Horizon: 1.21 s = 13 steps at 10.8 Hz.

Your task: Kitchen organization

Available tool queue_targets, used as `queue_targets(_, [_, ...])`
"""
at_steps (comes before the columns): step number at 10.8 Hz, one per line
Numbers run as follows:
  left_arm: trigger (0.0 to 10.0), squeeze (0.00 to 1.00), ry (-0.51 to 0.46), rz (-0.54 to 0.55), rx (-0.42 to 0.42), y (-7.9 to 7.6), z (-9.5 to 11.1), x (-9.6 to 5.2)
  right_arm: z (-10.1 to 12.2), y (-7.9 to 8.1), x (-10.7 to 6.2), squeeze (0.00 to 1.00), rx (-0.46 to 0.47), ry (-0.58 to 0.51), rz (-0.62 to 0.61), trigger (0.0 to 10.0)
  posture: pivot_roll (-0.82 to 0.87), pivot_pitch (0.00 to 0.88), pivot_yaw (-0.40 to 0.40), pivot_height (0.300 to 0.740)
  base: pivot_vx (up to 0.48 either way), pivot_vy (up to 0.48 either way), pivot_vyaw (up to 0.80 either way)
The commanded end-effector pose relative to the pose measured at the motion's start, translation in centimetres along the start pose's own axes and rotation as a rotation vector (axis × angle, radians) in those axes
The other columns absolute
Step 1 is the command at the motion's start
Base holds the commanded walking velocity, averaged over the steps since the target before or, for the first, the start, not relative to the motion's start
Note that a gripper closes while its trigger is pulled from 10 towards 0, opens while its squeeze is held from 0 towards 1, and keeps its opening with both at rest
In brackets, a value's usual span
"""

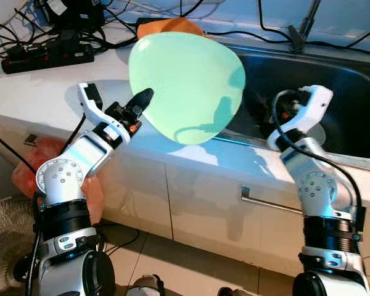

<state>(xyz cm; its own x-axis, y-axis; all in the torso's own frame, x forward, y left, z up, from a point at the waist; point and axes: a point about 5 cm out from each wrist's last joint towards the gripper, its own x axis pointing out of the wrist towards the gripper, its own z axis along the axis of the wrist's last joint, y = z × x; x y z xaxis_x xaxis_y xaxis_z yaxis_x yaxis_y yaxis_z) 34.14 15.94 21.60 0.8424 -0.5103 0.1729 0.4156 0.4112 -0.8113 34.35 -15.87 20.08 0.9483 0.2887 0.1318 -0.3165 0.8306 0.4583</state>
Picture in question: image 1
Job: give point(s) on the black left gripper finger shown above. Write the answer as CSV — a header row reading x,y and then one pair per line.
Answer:
x,y
142,102

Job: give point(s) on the green plate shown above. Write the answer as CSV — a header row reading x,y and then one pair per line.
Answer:
x,y
185,80

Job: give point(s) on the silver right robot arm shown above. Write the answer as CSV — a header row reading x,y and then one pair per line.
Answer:
x,y
320,191

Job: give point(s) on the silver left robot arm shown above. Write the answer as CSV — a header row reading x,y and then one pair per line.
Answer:
x,y
61,182

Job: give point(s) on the stainless steel sink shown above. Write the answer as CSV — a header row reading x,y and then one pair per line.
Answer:
x,y
357,92

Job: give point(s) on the dark metal faucet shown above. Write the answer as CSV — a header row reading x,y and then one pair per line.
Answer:
x,y
299,40

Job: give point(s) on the white cabinet door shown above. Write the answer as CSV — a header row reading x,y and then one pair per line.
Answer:
x,y
203,228
139,197

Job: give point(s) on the orange bowl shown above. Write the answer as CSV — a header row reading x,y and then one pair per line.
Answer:
x,y
172,26

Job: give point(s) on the black power strip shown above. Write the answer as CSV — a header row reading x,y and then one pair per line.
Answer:
x,y
46,58

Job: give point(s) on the black power adapter box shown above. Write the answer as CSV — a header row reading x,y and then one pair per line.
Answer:
x,y
74,15

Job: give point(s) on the floor fan with grille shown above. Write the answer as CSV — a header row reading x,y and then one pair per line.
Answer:
x,y
9,240

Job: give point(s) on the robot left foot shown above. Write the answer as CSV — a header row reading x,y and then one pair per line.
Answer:
x,y
145,287

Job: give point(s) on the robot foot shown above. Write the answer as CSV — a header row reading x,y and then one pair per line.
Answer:
x,y
145,287
233,291

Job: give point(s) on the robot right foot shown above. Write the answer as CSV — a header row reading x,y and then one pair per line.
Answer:
x,y
233,291

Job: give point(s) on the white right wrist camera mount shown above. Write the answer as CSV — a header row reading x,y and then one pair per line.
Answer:
x,y
314,105

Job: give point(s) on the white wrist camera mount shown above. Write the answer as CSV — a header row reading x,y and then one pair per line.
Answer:
x,y
314,105
95,117

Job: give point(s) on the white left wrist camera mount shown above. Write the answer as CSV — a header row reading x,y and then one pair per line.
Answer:
x,y
95,117

